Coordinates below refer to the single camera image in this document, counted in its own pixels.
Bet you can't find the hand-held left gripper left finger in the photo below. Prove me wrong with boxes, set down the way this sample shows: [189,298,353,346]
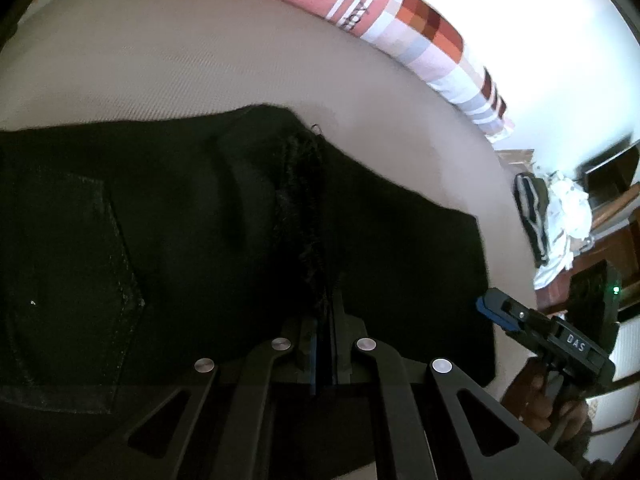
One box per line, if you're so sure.
[65,317,321,480]

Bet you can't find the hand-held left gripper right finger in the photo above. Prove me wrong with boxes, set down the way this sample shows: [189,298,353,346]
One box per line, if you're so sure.
[320,287,583,480]

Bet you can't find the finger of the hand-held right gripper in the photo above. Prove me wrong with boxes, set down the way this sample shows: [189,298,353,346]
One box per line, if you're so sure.
[476,297,526,335]
[486,288,532,322]

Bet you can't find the black pants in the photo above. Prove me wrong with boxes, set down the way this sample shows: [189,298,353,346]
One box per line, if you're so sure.
[0,104,497,480]

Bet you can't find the person's right hand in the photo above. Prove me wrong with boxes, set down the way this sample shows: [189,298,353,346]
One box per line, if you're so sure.
[501,357,595,448]

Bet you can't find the white radiator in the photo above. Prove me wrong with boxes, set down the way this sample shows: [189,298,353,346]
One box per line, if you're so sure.
[585,317,640,463]

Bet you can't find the dark striped garment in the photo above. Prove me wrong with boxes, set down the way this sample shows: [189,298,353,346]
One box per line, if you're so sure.
[514,172,552,269]

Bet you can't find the wooden furniture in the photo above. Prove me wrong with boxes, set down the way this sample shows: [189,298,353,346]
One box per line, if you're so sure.
[537,180,640,317]

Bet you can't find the white crumpled cloth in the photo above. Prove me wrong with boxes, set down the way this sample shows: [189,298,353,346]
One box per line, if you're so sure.
[533,171,595,290]

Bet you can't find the pink patchwork pillow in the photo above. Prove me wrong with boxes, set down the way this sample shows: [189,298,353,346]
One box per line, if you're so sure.
[102,0,517,142]

